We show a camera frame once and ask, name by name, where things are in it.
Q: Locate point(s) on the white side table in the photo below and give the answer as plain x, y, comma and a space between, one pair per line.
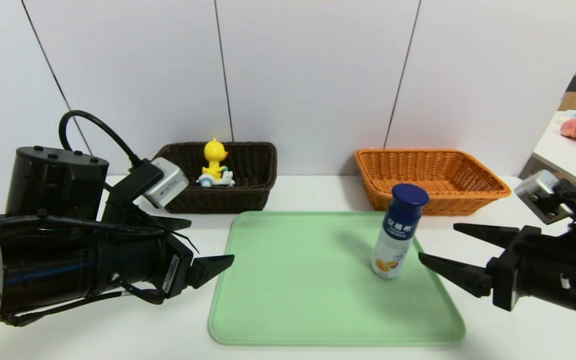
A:
568, 157

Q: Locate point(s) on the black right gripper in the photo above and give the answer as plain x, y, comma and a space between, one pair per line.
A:
504, 277

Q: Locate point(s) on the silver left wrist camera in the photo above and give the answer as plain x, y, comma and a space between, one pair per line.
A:
165, 184

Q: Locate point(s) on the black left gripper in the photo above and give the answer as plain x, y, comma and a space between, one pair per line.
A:
174, 270

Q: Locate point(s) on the small pink peach plush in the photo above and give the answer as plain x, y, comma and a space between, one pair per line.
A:
572, 127

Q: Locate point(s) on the white bottle blue cap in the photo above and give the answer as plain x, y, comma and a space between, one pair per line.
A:
398, 235

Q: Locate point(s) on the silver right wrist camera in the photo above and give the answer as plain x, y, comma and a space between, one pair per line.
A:
538, 195

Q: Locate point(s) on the dark brown wicker basket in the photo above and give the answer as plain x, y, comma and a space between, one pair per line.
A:
248, 195

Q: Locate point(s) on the orange wicker basket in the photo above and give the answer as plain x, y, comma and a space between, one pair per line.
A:
468, 200

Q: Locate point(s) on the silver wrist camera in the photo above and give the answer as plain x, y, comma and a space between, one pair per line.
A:
165, 184
538, 195

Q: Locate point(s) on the green plastic tray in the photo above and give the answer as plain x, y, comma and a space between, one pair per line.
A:
293, 300

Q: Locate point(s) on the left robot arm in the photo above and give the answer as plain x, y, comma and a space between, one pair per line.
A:
53, 185

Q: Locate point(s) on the yellow duck scooter toy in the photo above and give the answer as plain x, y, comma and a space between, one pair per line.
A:
214, 155

